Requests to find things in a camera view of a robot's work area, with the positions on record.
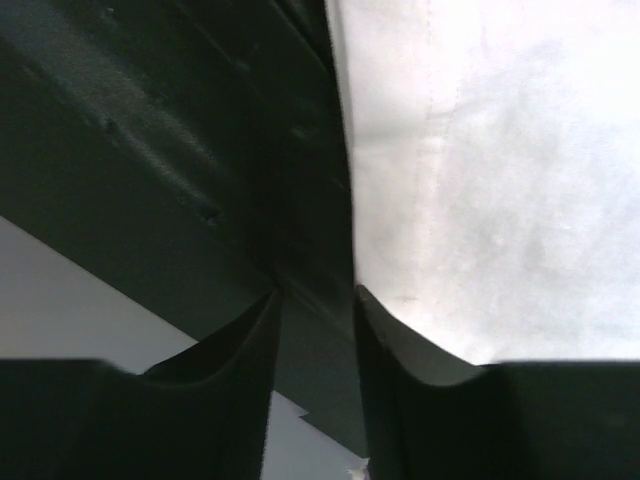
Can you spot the aluminium frame rail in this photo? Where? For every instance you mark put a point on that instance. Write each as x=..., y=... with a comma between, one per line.
x=191, y=155

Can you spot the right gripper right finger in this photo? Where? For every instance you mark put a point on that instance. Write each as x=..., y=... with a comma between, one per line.
x=430, y=415

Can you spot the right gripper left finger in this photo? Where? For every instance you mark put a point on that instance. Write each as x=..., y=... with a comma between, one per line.
x=201, y=414

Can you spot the white printed t-shirt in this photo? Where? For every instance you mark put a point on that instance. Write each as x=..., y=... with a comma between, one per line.
x=494, y=156

